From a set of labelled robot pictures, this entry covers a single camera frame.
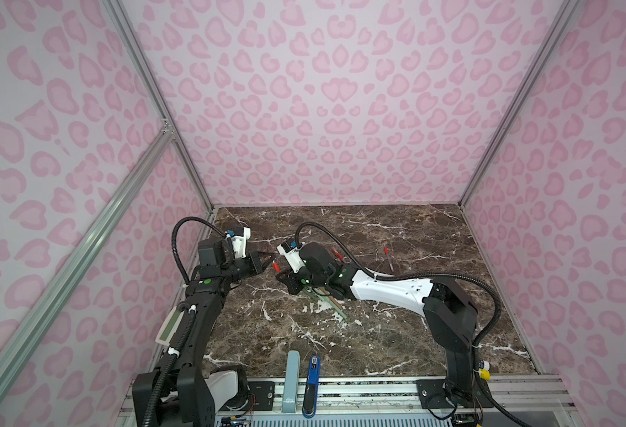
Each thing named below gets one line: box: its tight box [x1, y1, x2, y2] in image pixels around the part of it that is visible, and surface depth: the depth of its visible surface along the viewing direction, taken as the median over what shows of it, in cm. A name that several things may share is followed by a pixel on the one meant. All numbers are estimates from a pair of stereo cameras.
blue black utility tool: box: [302, 354, 322, 419], surface depth 75 cm
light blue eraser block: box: [282, 350, 301, 413], surface depth 73 cm
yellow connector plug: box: [478, 360, 492, 381], surface depth 77 cm
